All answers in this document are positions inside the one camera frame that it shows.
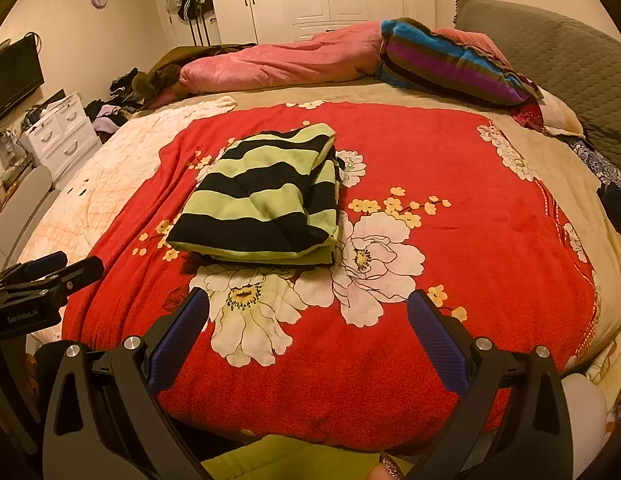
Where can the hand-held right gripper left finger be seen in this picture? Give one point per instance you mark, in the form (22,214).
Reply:
(180,340)

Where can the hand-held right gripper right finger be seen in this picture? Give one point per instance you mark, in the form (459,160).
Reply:
(438,340)

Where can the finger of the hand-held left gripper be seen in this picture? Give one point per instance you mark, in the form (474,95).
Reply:
(80,270)
(48,262)

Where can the green black striped frog sweater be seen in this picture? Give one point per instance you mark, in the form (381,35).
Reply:
(250,200)

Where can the pile of clothes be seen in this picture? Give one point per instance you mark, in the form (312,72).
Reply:
(110,112)

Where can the person's left hand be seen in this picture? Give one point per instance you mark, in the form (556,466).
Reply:
(32,372)

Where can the person's right hand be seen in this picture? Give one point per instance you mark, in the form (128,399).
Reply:
(385,470)

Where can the cluttered side table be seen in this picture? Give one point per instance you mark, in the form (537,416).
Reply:
(10,170)

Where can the white patterned quilt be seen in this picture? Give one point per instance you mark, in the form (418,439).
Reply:
(115,160)

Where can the white drawer chest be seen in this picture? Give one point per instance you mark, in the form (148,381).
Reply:
(60,135)

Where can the red floral blanket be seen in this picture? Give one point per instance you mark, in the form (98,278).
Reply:
(440,210)

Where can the person's yellow-green garment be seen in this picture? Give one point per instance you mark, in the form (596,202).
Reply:
(290,460)

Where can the black television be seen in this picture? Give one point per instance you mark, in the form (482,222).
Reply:
(13,80)

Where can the brown fur-trimmed coat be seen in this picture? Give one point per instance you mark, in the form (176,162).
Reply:
(165,72)

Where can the blue patterned cloth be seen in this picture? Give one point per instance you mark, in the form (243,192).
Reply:
(590,160)

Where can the dark red pillow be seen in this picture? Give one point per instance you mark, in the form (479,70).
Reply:
(530,117)

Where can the cream pillow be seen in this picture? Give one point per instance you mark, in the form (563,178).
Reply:
(560,112)

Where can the multicolour striped fleece blanket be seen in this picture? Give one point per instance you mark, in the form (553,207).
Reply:
(440,60)

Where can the pink quilt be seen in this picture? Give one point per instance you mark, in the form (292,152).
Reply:
(290,57)

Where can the grey quilted pillow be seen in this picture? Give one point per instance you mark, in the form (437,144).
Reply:
(565,60)

